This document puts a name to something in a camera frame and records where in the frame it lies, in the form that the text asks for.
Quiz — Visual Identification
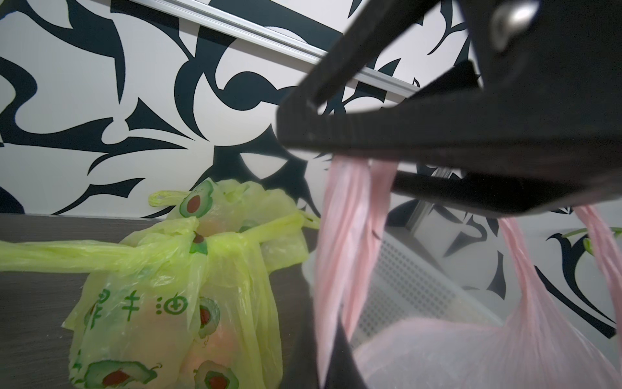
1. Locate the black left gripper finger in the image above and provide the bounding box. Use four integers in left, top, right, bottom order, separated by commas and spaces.
279, 298, 366, 388

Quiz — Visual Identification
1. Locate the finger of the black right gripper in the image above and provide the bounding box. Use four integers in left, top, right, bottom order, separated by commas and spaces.
392, 171, 621, 218
276, 1, 621, 183

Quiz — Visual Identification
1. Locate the pink apple print plastic bag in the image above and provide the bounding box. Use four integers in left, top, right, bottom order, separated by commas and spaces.
314, 156, 621, 388

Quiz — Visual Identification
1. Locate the green avocado print plastic bag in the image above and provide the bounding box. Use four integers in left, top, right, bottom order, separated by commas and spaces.
148, 178, 319, 272

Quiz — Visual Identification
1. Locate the green hoop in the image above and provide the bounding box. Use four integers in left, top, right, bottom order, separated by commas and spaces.
560, 225, 622, 256

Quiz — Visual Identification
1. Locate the white perforated plastic basket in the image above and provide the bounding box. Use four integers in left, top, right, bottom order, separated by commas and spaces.
300, 228, 504, 348

